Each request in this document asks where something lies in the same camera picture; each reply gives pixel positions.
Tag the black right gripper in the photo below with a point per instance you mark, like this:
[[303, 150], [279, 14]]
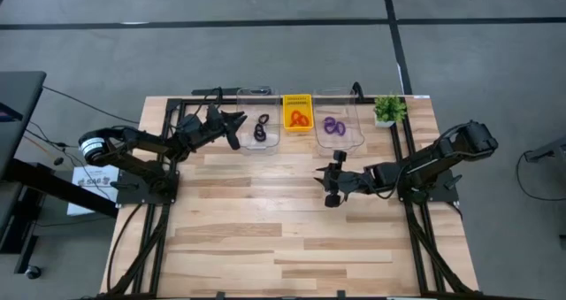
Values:
[[349, 182]]

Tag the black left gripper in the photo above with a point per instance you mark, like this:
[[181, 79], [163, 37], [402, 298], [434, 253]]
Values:
[[216, 125]]

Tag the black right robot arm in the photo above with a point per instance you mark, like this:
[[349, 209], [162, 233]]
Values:
[[438, 158]]

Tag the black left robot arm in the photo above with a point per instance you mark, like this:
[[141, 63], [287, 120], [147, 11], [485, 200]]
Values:
[[141, 140]]

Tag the clear plastic bin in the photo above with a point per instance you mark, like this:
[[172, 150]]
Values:
[[349, 110], [272, 105]]

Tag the yellow plastic basket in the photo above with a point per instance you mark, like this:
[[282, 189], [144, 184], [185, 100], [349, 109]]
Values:
[[298, 101]]

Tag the green plant in white pot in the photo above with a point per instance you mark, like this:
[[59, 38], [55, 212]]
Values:
[[389, 110]]

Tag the white printed paper sheet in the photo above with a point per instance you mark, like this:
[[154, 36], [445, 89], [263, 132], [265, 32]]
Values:
[[90, 194]]

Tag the black side desk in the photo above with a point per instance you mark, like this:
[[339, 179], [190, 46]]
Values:
[[17, 96]]

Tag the black equipment stand leg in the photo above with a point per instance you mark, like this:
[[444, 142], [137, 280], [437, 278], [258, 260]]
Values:
[[548, 151]]

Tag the black caster wheel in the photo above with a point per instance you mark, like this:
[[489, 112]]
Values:
[[33, 272]]

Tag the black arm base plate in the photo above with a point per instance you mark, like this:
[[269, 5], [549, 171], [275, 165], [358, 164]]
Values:
[[442, 196], [132, 196]]

